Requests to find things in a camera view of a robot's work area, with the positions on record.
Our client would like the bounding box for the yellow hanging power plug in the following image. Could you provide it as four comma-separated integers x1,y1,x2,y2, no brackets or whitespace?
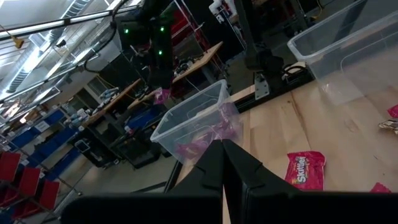
11,35,25,50

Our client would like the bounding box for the long ceiling light rail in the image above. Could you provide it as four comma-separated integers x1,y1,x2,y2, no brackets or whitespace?
0,0,144,41

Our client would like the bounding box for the large clear plastic bin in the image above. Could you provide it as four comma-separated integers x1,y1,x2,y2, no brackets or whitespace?
287,0,398,106

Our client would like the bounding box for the silver air duct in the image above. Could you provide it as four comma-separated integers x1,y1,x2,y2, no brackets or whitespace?
4,0,94,94

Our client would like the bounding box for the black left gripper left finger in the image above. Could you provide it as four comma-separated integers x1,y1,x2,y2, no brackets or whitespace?
60,139,223,224

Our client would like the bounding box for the black computer tower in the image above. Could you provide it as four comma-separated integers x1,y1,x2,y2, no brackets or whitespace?
113,129,164,169
70,130,119,169

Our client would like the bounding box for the wooden workbench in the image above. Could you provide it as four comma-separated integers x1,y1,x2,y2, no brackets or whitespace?
82,77,144,128
172,40,224,85

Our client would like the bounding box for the small clear plastic bin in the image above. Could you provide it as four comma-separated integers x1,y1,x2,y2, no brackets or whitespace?
150,79,244,166

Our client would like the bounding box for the red bin shelving rack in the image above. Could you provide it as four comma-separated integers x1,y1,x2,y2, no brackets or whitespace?
0,151,62,218

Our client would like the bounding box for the black right camera cable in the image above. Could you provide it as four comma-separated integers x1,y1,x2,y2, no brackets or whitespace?
82,0,131,74

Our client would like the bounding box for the blue bin shelving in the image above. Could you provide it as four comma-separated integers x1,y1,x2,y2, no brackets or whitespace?
9,108,81,181

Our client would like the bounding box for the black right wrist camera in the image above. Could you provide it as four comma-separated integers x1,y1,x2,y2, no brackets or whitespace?
132,46,153,71

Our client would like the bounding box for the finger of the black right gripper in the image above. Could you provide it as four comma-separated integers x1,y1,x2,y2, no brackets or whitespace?
148,68,162,91
160,67,174,91

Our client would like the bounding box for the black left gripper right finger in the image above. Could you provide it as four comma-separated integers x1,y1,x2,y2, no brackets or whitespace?
222,139,398,224

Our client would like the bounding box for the gold wrapped mini candy bar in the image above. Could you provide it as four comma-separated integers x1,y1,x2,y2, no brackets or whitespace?
377,119,398,134

